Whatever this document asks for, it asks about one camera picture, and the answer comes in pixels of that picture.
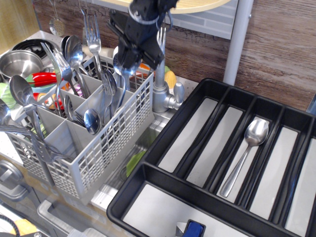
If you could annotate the fork lying front left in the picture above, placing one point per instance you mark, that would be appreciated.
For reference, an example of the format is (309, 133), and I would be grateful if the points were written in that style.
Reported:
(42, 150)

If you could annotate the steel fork by faucet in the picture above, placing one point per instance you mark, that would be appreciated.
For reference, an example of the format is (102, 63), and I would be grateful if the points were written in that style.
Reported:
(161, 38)

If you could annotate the steel pot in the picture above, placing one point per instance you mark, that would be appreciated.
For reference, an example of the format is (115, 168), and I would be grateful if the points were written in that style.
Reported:
(20, 62)

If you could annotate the silver faucet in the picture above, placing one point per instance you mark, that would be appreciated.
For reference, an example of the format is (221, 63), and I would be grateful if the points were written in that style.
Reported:
(162, 98)

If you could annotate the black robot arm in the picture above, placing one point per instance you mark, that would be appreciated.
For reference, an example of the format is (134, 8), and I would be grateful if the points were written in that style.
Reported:
(150, 11)

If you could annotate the yellow toy corn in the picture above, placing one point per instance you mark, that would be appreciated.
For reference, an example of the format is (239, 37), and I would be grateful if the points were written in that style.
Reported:
(170, 77)

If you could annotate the green toy cabbage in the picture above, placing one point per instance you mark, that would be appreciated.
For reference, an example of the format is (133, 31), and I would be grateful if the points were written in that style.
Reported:
(6, 96)

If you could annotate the red toy pepper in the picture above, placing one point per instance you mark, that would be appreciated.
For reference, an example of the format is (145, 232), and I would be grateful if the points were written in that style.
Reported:
(41, 79)

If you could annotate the tall steel fork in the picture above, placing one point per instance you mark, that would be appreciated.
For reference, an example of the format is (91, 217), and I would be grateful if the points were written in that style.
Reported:
(93, 41)

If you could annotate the black stove burner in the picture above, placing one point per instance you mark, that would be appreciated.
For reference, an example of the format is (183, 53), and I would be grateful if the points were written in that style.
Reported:
(35, 46)

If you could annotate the light wooden shelf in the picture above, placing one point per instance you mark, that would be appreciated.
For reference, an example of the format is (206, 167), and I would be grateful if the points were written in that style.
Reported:
(182, 6)

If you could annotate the grey plastic cutlery basket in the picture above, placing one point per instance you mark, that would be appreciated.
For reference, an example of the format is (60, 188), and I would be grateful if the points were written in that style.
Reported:
(90, 159)

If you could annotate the steel spoon left side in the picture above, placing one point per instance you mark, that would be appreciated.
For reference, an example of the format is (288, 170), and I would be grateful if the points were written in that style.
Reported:
(23, 93)

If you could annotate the hanging slotted ladle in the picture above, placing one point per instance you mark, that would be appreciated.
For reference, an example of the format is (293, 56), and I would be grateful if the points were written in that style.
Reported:
(56, 25)

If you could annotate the grey metal post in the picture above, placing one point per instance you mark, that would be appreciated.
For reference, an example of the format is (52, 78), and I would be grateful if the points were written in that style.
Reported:
(243, 16)

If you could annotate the blue handled tool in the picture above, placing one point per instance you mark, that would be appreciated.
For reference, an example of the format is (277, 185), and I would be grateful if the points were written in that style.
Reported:
(190, 228)

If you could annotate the small spoon front compartment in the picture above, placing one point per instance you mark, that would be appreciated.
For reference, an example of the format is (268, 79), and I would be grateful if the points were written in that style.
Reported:
(92, 121)

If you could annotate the green sponge in sink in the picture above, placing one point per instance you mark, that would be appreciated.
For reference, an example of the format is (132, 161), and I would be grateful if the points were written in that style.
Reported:
(133, 162)

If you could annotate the steel fork middle left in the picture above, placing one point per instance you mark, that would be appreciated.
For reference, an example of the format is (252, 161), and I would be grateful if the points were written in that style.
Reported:
(62, 68)

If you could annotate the steel spoon in tray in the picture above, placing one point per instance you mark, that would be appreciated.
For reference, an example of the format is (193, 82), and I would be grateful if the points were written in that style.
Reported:
(255, 135)

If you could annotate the black cutlery tray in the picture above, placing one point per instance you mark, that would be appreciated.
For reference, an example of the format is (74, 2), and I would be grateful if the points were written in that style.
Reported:
(182, 173)

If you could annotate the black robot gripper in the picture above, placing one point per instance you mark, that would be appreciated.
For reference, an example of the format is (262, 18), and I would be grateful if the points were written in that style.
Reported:
(137, 43)

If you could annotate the large steel spoon upright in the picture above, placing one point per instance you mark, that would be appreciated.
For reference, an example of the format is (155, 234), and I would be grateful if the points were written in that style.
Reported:
(74, 56)

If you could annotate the big steel spoon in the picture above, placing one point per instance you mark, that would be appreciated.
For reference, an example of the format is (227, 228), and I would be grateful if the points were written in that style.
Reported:
(121, 77)

